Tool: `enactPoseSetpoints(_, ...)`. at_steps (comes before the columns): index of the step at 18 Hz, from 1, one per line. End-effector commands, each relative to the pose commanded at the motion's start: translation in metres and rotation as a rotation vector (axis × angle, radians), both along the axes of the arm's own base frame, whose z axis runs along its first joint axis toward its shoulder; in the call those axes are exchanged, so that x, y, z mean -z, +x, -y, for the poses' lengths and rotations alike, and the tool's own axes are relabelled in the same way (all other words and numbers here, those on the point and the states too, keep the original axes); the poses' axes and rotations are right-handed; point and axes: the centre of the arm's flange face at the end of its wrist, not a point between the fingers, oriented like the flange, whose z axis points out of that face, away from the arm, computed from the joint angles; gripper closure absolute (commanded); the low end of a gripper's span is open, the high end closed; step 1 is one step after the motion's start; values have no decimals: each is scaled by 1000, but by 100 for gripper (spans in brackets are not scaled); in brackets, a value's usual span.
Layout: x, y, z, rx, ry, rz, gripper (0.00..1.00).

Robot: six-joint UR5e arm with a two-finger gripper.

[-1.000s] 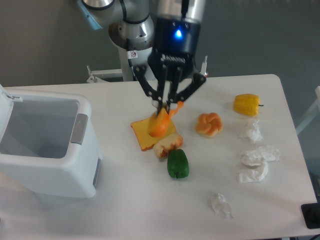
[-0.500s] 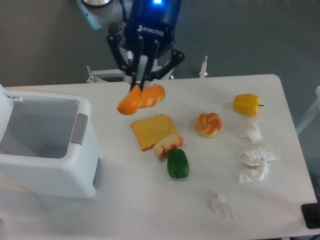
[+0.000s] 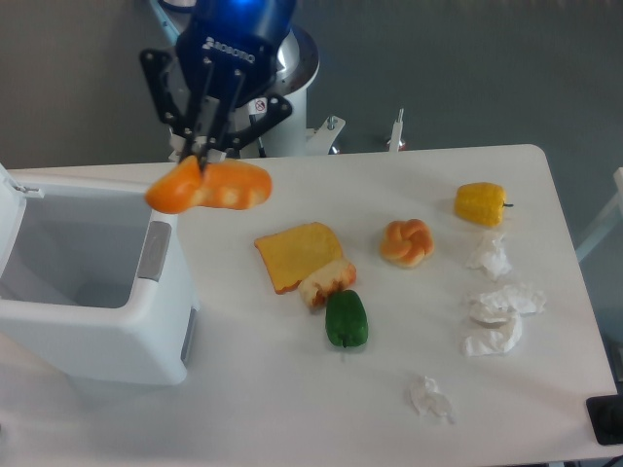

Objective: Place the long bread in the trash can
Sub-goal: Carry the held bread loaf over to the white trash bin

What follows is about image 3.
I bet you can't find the crumpled white tissue lower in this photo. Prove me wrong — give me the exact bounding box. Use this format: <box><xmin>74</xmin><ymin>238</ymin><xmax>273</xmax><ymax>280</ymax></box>
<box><xmin>459</xmin><ymin>315</ymin><xmax>523</xmax><ymax>357</ymax></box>

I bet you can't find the yellow bell pepper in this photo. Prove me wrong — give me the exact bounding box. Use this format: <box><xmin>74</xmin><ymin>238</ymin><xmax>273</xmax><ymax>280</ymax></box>
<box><xmin>454</xmin><ymin>182</ymin><xmax>513</xmax><ymax>228</ymax></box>

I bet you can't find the crumpled white tissue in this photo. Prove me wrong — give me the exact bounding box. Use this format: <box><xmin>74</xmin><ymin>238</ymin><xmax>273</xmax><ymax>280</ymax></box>
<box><xmin>459</xmin><ymin>315</ymin><xmax>523</xmax><ymax>357</ymax></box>
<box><xmin>465</xmin><ymin>232</ymin><xmax>512</xmax><ymax>281</ymax></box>
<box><xmin>466</xmin><ymin>283</ymin><xmax>546</xmax><ymax>325</ymax></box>

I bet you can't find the black device table corner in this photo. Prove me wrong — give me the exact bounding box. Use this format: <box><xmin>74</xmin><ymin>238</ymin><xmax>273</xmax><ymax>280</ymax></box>
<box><xmin>586</xmin><ymin>395</ymin><xmax>622</xmax><ymax>446</ymax></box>

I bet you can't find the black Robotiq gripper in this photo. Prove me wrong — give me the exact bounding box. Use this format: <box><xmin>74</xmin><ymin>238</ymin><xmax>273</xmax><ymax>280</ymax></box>
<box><xmin>139</xmin><ymin>1</ymin><xmax>296</xmax><ymax>171</ymax></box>

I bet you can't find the crumpled white tissue middle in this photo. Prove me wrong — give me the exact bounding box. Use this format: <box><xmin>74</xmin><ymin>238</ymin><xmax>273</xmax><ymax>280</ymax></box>
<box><xmin>466</xmin><ymin>283</ymin><xmax>546</xmax><ymax>325</ymax></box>

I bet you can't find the small crusty bread piece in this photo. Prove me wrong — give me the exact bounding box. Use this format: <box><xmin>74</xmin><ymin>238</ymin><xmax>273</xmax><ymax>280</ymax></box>
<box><xmin>298</xmin><ymin>258</ymin><xmax>357</xmax><ymax>309</ymax></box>

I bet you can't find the yellow toast slice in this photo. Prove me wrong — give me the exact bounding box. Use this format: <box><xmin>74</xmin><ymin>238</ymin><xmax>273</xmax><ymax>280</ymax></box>
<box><xmin>254</xmin><ymin>222</ymin><xmax>343</xmax><ymax>295</ymax></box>

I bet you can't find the round knotted bread roll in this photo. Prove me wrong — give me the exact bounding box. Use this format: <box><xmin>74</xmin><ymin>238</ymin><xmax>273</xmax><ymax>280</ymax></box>
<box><xmin>379</xmin><ymin>219</ymin><xmax>435</xmax><ymax>269</ymax></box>

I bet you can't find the small crumpled tissue front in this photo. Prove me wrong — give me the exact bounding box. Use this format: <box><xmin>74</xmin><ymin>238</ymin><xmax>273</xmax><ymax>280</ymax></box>
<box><xmin>408</xmin><ymin>376</ymin><xmax>456</xmax><ymax>424</ymax></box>

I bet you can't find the crumpled white tissue upper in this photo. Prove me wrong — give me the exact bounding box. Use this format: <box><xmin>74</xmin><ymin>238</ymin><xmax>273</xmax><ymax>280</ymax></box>
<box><xmin>465</xmin><ymin>232</ymin><xmax>512</xmax><ymax>281</ymax></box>

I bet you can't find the white metal base frame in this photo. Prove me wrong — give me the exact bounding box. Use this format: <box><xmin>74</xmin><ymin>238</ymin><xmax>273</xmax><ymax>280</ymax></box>
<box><xmin>167</xmin><ymin>107</ymin><xmax>410</xmax><ymax>163</ymax></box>

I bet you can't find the white furniture edge right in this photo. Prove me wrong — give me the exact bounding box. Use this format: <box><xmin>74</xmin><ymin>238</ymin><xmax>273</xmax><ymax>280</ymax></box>
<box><xmin>575</xmin><ymin>167</ymin><xmax>622</xmax><ymax>263</ymax></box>

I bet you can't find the green bell pepper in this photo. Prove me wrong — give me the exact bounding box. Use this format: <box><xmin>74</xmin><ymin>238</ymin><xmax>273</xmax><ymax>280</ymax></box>
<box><xmin>325</xmin><ymin>290</ymin><xmax>369</xmax><ymax>348</ymax></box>

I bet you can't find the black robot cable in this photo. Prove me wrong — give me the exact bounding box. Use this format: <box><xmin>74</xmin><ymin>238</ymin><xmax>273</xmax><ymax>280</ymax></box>
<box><xmin>248</xmin><ymin>111</ymin><xmax>268</xmax><ymax>159</ymax></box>

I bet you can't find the white trash can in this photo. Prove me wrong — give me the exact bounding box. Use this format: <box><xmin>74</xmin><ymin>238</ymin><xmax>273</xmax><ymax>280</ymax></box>
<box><xmin>1</xmin><ymin>171</ymin><xmax>200</xmax><ymax>385</ymax></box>

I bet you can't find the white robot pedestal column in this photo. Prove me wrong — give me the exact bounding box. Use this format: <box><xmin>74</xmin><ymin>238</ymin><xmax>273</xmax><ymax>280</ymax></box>
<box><xmin>261</xmin><ymin>25</ymin><xmax>319</xmax><ymax>158</ymax></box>

